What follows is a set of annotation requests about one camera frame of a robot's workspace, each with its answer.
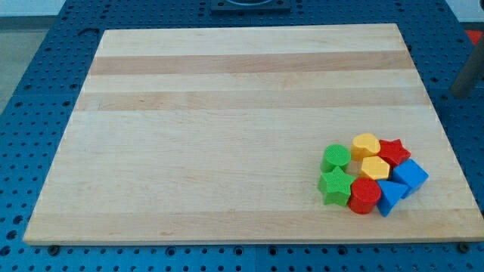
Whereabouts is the red cylinder block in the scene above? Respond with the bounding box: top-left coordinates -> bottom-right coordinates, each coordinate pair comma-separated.
347,178 -> 382,215

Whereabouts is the light wooden board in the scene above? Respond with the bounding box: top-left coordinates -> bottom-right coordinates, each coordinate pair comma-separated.
23,23 -> 483,246

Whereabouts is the green cylinder block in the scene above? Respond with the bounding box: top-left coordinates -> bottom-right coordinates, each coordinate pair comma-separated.
320,144 -> 352,173

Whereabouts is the green star block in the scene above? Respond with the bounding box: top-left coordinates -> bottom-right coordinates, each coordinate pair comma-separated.
318,166 -> 356,207

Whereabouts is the yellow heart block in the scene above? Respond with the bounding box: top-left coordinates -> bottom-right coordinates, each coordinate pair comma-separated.
350,133 -> 381,162

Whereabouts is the yellow hexagon block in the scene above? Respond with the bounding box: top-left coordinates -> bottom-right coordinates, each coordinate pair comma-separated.
359,156 -> 390,180

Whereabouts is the red star block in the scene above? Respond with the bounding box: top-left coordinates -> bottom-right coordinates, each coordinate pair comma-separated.
377,139 -> 411,168

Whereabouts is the blue triangle block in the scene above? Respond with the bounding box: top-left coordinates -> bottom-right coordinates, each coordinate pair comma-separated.
377,180 -> 408,217

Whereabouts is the blue cube block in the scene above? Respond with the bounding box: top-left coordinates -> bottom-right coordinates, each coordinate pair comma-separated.
391,159 -> 429,199

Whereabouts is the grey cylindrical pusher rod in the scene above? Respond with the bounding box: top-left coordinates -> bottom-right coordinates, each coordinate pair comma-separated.
449,37 -> 483,98

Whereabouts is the red object at edge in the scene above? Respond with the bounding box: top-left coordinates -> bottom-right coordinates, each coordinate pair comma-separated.
465,29 -> 483,45

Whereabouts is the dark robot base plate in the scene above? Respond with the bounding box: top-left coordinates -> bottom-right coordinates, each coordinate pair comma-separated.
209,0 -> 291,13

